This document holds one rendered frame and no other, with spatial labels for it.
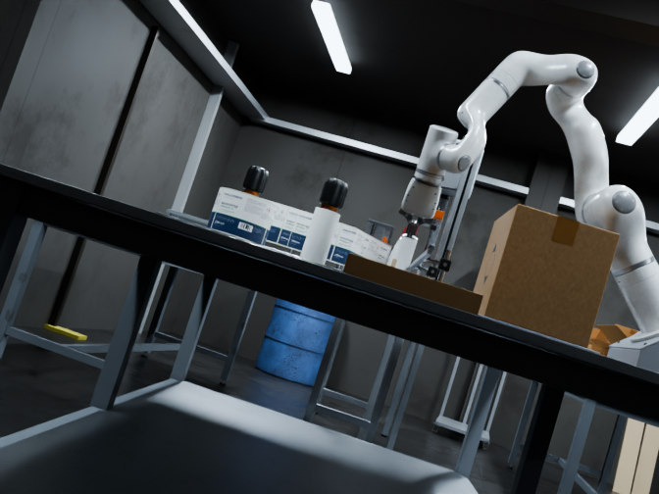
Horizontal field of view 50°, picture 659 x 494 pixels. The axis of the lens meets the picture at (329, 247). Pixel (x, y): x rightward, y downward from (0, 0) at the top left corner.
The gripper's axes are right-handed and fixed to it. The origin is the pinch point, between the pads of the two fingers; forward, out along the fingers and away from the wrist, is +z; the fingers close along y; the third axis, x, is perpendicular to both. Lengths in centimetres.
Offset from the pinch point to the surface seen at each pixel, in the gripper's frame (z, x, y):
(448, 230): 4.7, -38.1, -13.9
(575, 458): 108, -112, -113
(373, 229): 20, -70, 12
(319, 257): 22.0, -17.2, 25.5
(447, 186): -8.9, -45.7, -9.1
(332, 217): 8.7, -22.3, 25.3
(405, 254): 8.3, -2.9, -0.7
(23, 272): 98, -94, 166
